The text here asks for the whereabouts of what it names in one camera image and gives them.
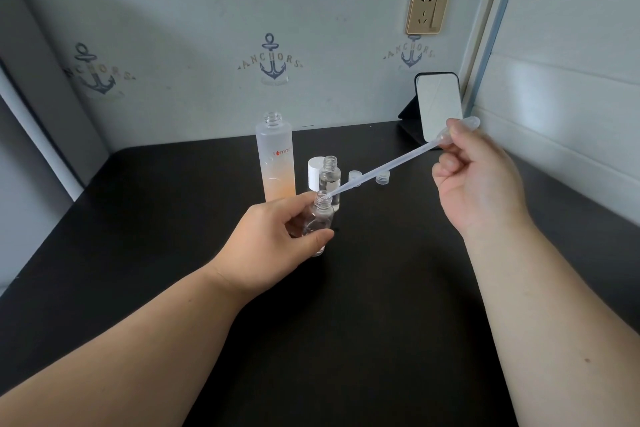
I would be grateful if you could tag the person's right hand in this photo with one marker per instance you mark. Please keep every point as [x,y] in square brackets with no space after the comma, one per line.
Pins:
[480,187]

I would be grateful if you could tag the person's left hand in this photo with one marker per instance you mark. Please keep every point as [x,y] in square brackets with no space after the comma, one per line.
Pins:
[260,242]

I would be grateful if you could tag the person's left thumb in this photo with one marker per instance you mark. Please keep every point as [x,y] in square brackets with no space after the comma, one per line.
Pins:
[315,239]

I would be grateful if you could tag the person's right thumb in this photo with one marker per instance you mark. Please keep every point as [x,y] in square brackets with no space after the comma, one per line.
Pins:
[446,165]

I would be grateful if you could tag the small clear plastic bottle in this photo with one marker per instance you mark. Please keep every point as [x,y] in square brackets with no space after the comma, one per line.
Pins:
[322,217]
[331,179]

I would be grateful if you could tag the clear plastic pipette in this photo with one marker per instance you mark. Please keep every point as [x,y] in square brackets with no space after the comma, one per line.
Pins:
[395,160]

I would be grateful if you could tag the person's left forearm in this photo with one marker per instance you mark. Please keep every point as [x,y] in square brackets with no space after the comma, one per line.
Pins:
[125,346]

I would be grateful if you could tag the person's right forearm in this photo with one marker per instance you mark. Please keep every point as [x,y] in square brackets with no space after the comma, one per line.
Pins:
[545,321]

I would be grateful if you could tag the mirror with black stand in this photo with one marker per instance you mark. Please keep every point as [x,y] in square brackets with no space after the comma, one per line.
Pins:
[439,104]

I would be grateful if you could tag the small clear bottle cap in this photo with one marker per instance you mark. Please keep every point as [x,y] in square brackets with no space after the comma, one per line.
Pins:
[383,177]
[354,178]

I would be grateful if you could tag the white bottle cap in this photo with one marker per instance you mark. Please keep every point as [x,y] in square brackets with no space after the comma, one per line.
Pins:
[315,173]

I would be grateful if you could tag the tall frosted orange bottle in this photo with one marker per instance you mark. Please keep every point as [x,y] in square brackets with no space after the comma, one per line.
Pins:
[276,162]

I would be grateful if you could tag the gold wall socket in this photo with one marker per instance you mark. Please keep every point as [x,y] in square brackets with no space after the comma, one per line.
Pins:
[427,9]

